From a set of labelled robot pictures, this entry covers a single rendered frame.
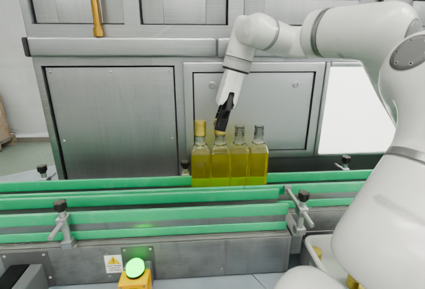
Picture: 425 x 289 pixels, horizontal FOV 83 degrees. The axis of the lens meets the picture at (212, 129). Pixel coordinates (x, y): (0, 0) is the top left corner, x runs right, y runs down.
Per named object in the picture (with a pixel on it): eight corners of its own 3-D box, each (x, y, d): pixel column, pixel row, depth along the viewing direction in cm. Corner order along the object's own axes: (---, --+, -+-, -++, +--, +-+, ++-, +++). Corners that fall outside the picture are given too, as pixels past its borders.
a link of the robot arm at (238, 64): (223, 54, 69) (221, 64, 70) (226, 55, 61) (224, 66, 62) (248, 61, 70) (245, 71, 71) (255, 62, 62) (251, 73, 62)
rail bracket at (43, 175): (64, 192, 85) (57, 157, 81) (54, 204, 79) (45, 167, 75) (53, 193, 85) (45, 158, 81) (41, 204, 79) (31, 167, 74)
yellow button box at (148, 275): (153, 281, 66) (152, 259, 64) (149, 308, 59) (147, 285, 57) (128, 282, 66) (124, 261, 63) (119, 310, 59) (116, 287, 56)
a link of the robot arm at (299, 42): (308, 52, 42) (237, 47, 59) (348, 67, 49) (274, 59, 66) (325, -1, 40) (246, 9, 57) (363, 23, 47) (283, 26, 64)
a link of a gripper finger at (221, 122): (220, 106, 67) (214, 129, 69) (221, 109, 64) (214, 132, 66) (231, 109, 67) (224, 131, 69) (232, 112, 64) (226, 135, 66)
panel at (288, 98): (416, 150, 95) (441, 61, 84) (423, 153, 92) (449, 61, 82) (186, 157, 89) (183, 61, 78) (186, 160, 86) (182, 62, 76)
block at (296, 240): (289, 230, 76) (291, 211, 74) (302, 253, 67) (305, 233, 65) (278, 231, 76) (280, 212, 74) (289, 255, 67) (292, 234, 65)
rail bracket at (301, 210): (289, 207, 76) (293, 171, 72) (314, 249, 60) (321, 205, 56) (279, 208, 75) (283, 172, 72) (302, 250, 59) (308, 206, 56)
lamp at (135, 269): (146, 264, 63) (145, 254, 62) (143, 279, 58) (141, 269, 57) (128, 264, 62) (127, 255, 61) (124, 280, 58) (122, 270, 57)
